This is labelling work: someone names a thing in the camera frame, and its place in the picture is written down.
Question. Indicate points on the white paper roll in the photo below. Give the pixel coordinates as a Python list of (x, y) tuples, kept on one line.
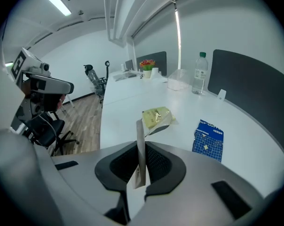
[(122, 67)]

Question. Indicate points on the yellow sachet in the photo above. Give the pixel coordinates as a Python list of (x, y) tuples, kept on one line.
[(156, 116)]

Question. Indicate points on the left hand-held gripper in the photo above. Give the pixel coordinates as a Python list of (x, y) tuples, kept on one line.
[(26, 60)]

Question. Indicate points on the black mesh office chair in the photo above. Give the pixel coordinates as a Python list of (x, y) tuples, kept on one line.
[(107, 74), (48, 131)]

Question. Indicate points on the pale pink sachet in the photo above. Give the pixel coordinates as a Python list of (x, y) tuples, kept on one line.
[(141, 154)]

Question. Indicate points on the white divider clip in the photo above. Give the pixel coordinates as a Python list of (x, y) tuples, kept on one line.
[(221, 95)]

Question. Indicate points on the ceiling light bar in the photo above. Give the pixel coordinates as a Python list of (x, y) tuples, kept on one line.
[(9, 64), (56, 1)]

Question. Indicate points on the potted artificial flowers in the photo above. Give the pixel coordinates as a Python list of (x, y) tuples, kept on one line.
[(147, 69)]

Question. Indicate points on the clear plastic container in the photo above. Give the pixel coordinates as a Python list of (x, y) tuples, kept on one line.
[(178, 81)]

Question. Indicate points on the person's left hand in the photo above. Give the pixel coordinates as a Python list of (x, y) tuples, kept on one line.
[(61, 101)]

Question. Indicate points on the plastic-wrapped office chair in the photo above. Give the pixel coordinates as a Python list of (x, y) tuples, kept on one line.
[(95, 81)]

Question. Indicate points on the white cup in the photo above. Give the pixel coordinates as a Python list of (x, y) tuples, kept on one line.
[(155, 72)]

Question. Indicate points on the clear water bottle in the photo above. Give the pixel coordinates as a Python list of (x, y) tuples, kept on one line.
[(199, 79)]

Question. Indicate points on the blue coffee packet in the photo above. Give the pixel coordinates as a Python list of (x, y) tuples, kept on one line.
[(209, 142)]

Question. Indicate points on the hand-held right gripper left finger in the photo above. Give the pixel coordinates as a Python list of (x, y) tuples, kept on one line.
[(90, 187)]

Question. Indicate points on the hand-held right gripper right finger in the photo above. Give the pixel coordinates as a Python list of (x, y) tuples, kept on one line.
[(191, 192)]

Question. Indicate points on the black keyboard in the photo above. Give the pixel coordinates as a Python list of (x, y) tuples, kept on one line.
[(130, 75)]

